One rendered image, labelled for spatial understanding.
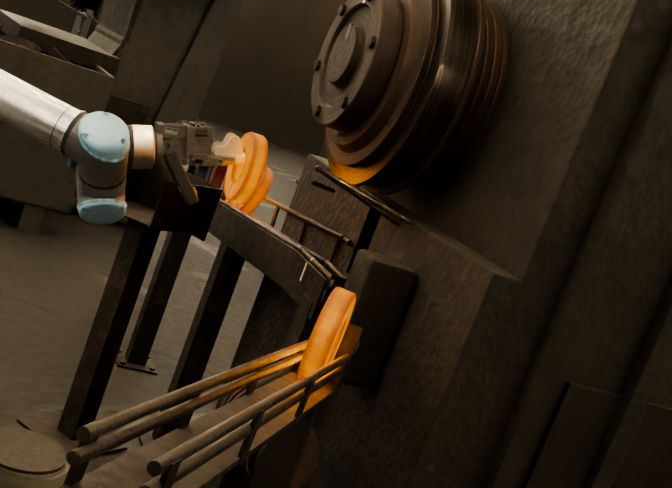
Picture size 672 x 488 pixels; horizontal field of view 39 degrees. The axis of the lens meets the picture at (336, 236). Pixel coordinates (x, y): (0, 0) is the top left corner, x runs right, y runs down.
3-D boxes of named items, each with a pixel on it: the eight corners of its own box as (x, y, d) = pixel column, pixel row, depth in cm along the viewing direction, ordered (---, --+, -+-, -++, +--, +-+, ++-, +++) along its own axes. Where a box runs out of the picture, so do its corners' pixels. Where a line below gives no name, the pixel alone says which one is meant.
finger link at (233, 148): (259, 137, 198) (215, 136, 195) (257, 165, 200) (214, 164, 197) (255, 134, 201) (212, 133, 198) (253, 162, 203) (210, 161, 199)
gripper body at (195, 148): (217, 128, 194) (157, 126, 190) (214, 169, 196) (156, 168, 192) (209, 121, 201) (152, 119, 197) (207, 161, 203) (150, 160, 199)
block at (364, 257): (361, 376, 181) (406, 260, 177) (376, 394, 173) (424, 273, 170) (311, 364, 176) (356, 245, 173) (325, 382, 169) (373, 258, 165)
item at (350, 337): (338, 391, 150) (363, 328, 149) (337, 392, 149) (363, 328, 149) (296, 372, 151) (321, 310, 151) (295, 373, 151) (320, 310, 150)
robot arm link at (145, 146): (133, 173, 190) (127, 163, 199) (157, 173, 192) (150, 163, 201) (134, 128, 188) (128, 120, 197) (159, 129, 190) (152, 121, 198)
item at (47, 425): (65, 403, 256) (150, 153, 245) (130, 451, 243) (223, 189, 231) (2, 411, 239) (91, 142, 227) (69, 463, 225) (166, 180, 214)
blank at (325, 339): (314, 403, 145) (294, 394, 146) (352, 317, 152) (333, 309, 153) (319, 370, 131) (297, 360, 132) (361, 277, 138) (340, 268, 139)
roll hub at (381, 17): (317, 119, 199) (364, -10, 195) (365, 144, 174) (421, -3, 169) (293, 110, 197) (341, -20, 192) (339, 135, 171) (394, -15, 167)
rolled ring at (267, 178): (243, 167, 270) (252, 174, 272) (211, 220, 264) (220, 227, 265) (274, 158, 255) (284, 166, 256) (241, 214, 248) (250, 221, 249)
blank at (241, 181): (253, 133, 210) (240, 128, 208) (275, 139, 196) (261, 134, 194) (231, 199, 211) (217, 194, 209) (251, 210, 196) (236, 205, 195)
